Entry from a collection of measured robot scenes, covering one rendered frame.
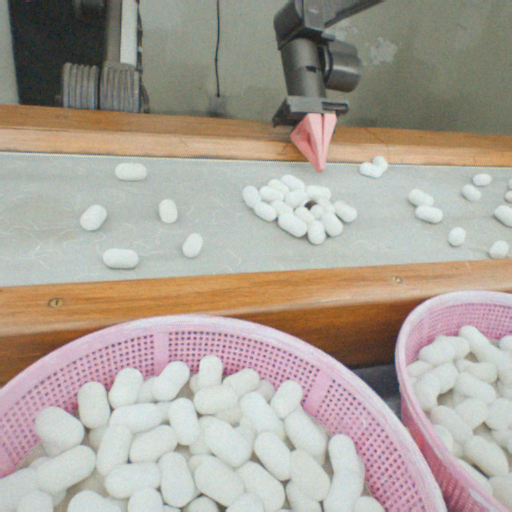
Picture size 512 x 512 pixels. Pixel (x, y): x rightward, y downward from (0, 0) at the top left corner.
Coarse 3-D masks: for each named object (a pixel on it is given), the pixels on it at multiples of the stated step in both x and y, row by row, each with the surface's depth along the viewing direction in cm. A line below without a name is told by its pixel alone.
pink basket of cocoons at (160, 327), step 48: (96, 336) 32; (192, 336) 36; (240, 336) 36; (288, 336) 36; (336, 384) 34; (0, 432) 27; (336, 432) 34; (384, 432) 31; (384, 480) 30; (432, 480) 27
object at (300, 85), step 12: (300, 72) 70; (312, 72) 71; (288, 84) 71; (300, 84) 69; (312, 84) 69; (288, 96) 67; (300, 96) 69; (312, 96) 69; (324, 96) 70; (324, 108) 69; (336, 108) 69; (348, 108) 70; (276, 120) 70; (288, 120) 72
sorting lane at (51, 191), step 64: (0, 192) 51; (64, 192) 54; (128, 192) 56; (192, 192) 59; (384, 192) 69; (448, 192) 73; (0, 256) 42; (64, 256) 44; (256, 256) 49; (320, 256) 52; (384, 256) 54; (448, 256) 56
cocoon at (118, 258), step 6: (108, 252) 43; (114, 252) 43; (120, 252) 43; (126, 252) 43; (132, 252) 43; (108, 258) 43; (114, 258) 43; (120, 258) 43; (126, 258) 43; (132, 258) 43; (108, 264) 43; (114, 264) 43; (120, 264) 43; (126, 264) 43; (132, 264) 43
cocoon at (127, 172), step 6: (120, 168) 57; (126, 168) 57; (132, 168) 58; (138, 168) 58; (144, 168) 59; (120, 174) 57; (126, 174) 57; (132, 174) 58; (138, 174) 58; (144, 174) 59; (126, 180) 58; (132, 180) 59; (138, 180) 59
